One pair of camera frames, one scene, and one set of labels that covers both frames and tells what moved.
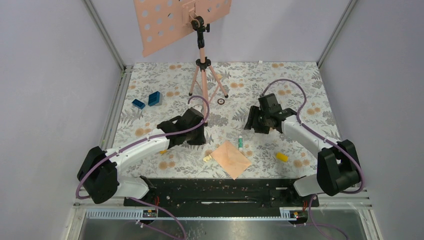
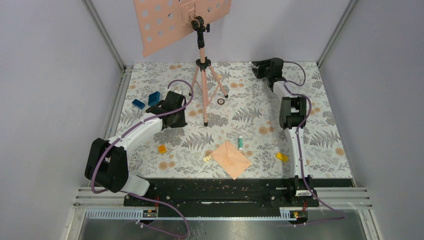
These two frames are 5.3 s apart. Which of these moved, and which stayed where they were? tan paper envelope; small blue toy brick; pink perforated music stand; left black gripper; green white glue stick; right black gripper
Moved: left black gripper; right black gripper
Stayed: tan paper envelope; small blue toy brick; pink perforated music stand; green white glue stick
